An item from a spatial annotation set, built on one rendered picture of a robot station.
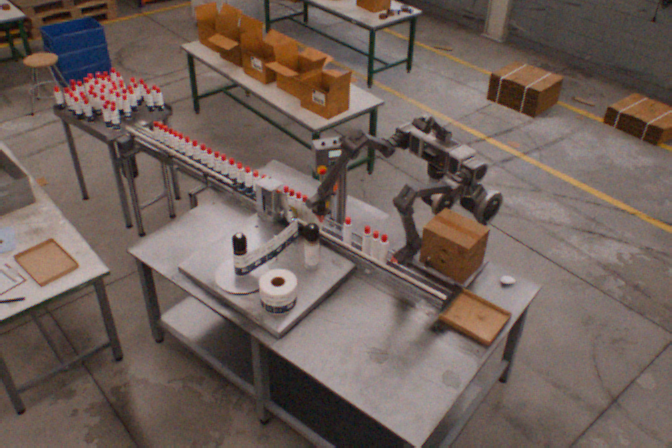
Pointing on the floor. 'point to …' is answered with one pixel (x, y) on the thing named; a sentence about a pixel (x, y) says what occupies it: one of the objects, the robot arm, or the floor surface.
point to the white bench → (91, 267)
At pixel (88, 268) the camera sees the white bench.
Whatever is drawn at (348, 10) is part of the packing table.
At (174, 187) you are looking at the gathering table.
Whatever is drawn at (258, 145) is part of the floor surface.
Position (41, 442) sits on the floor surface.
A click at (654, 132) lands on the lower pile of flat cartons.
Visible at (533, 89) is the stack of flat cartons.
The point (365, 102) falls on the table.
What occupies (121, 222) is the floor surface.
